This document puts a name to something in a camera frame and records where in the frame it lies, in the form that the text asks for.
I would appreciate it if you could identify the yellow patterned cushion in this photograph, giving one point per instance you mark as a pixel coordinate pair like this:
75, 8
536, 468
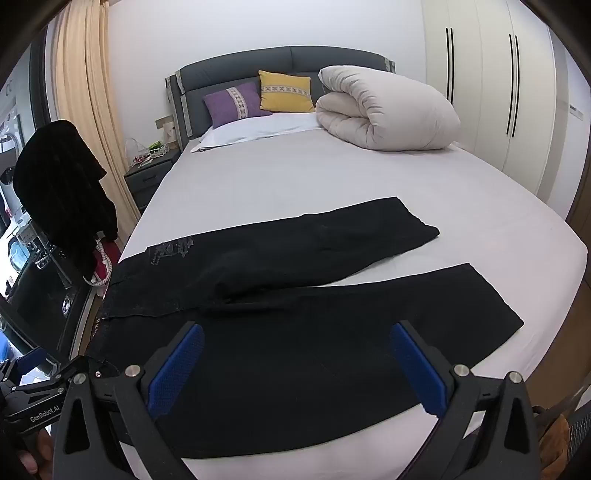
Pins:
286, 92

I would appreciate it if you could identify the white wardrobe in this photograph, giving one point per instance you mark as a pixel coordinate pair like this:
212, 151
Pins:
480, 83

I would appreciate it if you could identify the beige curtain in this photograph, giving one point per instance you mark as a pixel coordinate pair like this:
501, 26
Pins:
87, 83

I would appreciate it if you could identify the purple patterned cushion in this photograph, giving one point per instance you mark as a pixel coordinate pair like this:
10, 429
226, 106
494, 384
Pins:
235, 104

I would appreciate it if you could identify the brown cloth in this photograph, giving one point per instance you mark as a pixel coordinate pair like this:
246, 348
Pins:
554, 443

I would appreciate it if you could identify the hanging black garment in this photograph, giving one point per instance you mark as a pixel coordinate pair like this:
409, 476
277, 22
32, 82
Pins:
60, 184

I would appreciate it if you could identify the grey upholstered headboard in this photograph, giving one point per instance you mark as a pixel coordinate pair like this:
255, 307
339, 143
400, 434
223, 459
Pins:
217, 76

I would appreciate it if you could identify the person's left hand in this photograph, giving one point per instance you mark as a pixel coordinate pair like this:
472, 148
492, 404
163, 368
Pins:
33, 454

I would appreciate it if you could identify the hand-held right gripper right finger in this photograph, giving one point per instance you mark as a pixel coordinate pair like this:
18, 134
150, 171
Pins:
421, 374

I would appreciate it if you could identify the white and red bag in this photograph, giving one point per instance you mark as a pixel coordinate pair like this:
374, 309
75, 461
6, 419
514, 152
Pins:
104, 263

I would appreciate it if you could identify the dark glass desk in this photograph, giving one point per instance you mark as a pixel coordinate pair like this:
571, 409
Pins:
41, 295

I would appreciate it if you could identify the rolled cream duvet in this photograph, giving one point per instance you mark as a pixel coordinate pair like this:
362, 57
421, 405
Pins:
388, 108

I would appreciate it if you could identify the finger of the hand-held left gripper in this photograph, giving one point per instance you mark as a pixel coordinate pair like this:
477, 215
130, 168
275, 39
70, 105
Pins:
69, 374
30, 359

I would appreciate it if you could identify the dark grey nightstand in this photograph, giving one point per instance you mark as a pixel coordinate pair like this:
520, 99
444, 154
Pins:
145, 180

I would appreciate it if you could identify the beige box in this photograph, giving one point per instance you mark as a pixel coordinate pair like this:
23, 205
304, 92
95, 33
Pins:
167, 131

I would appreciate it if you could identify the bed with white sheet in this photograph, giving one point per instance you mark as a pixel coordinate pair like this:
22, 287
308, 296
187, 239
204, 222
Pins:
295, 184

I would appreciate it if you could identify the white pillow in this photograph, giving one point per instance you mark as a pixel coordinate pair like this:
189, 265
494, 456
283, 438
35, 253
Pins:
258, 131

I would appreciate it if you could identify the black pants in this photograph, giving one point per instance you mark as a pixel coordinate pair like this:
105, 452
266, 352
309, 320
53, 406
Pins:
277, 295

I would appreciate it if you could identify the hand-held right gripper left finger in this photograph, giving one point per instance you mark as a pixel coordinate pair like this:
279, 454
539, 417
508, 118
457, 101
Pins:
178, 369

